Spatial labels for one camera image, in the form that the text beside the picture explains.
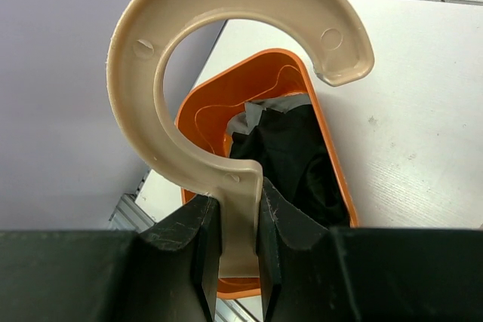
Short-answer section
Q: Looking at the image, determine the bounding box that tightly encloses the wooden hanger of black skirt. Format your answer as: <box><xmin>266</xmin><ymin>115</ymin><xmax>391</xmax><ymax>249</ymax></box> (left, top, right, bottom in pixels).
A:
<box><xmin>106</xmin><ymin>0</ymin><xmax>374</xmax><ymax>278</ymax></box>

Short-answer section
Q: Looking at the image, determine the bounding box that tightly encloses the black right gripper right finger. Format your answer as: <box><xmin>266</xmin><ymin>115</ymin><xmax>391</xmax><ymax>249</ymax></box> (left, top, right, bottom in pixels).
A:
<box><xmin>257</xmin><ymin>180</ymin><xmax>482</xmax><ymax>321</ymax></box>

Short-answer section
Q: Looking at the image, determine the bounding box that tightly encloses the grey pleated skirt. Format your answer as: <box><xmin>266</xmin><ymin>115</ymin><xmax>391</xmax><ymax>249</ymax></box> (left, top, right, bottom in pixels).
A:
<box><xmin>226</xmin><ymin>94</ymin><xmax>311</xmax><ymax>136</ymax></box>

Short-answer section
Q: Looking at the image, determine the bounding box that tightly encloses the black pleated skirt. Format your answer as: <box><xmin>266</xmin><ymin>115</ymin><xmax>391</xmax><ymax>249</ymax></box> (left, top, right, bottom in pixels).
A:
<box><xmin>229</xmin><ymin>105</ymin><xmax>350</xmax><ymax>228</ymax></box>

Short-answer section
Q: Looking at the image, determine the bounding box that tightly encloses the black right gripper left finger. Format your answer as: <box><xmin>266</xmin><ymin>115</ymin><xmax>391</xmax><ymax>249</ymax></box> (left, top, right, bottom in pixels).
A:
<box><xmin>1</xmin><ymin>196</ymin><xmax>220</xmax><ymax>321</ymax></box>

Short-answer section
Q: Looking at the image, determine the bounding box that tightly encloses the orange plastic basket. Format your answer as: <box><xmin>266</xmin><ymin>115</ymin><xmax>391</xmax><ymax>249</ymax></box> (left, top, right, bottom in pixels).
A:
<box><xmin>174</xmin><ymin>48</ymin><xmax>359</xmax><ymax>299</ymax></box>

